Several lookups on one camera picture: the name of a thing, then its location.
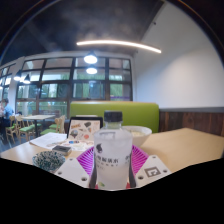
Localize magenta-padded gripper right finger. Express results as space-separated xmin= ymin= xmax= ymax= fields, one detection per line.
xmin=128 ymin=144 xmax=172 ymax=189

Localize black-framed window wall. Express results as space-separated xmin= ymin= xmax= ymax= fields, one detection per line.
xmin=0 ymin=57 xmax=134 ymax=118

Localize small dark wallet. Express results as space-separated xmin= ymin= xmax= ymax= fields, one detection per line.
xmin=52 ymin=144 xmax=73 ymax=156

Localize green-patterned white mug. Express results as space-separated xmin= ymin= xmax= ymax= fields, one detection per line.
xmin=32 ymin=150 xmax=67 ymax=174

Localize black-framed picture tablet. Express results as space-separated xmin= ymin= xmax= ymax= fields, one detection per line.
xmin=66 ymin=116 xmax=104 ymax=141

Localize curved linear ceiling light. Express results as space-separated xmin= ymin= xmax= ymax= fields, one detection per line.
xmin=75 ymin=39 xmax=163 ymax=55

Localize printed sticker sheet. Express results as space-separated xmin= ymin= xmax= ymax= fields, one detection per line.
xmin=53 ymin=138 xmax=96 ymax=153

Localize white paper sheet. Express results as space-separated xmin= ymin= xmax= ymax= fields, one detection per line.
xmin=29 ymin=132 xmax=68 ymax=150

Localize clear black-capped drink bottle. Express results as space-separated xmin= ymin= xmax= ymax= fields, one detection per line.
xmin=93 ymin=110 xmax=134 ymax=191

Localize green upholstered bench backrest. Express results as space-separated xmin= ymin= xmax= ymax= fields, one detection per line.
xmin=69 ymin=101 xmax=160 ymax=134

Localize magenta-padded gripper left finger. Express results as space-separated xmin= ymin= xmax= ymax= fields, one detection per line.
xmin=54 ymin=146 xmax=97 ymax=190

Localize person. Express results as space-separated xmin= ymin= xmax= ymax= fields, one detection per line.
xmin=0 ymin=98 xmax=15 ymax=128

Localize dark-shaded pendant lamp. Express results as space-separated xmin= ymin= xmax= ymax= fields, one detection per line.
xmin=12 ymin=71 xmax=22 ymax=82
xmin=83 ymin=51 xmax=99 ymax=65
xmin=22 ymin=73 xmax=32 ymax=85

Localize white bowl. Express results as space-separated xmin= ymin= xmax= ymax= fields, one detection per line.
xmin=120 ymin=125 xmax=153 ymax=148

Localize green-seated wooden chairs group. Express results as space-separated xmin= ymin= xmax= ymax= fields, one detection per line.
xmin=4 ymin=114 xmax=68 ymax=144

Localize wooden dining table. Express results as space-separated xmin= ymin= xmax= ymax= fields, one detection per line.
xmin=21 ymin=114 xmax=57 ymax=138

